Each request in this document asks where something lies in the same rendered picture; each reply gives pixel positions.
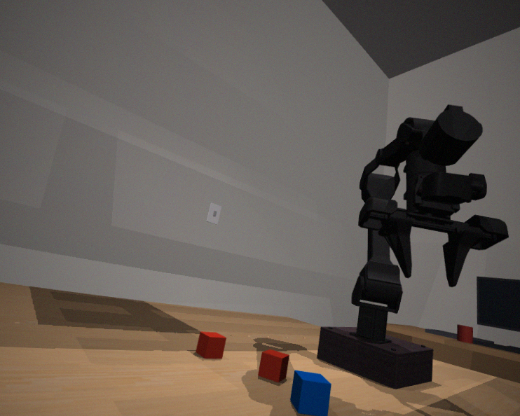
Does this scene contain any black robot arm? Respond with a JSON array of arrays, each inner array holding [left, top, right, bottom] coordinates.
[[350, 104, 487, 344]]

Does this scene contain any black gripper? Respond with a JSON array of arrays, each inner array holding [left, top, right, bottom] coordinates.
[[358, 172, 509, 287]]

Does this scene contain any red cube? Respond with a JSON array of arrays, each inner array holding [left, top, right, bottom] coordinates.
[[196, 331, 226, 359], [258, 349, 289, 382]]

